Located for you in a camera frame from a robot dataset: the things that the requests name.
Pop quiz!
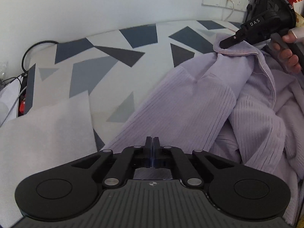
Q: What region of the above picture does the lavender ribbed pajama garment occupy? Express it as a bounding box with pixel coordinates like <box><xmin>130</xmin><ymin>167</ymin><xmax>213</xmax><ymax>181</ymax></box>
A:
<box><xmin>107</xmin><ymin>42</ymin><xmax>303</xmax><ymax>224</ymax></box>

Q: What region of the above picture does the person right hand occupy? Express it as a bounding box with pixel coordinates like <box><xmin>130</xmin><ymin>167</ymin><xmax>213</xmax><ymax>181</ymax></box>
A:
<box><xmin>269</xmin><ymin>27</ymin><xmax>303</xmax><ymax>74</ymax></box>

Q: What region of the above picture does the black thermos bottle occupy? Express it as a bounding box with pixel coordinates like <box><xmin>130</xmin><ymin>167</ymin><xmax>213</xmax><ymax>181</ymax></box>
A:
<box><xmin>245</xmin><ymin>0</ymin><xmax>267</xmax><ymax>22</ymax></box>

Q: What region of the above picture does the black power strip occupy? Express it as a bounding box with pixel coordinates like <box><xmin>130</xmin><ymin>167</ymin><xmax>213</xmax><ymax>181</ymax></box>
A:
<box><xmin>17</xmin><ymin>74</ymin><xmax>35</xmax><ymax>117</ymax></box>

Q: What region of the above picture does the white charging cable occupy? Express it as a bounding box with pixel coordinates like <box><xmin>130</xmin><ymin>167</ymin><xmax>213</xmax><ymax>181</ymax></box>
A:
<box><xmin>223</xmin><ymin>0</ymin><xmax>236</xmax><ymax>22</ymax></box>

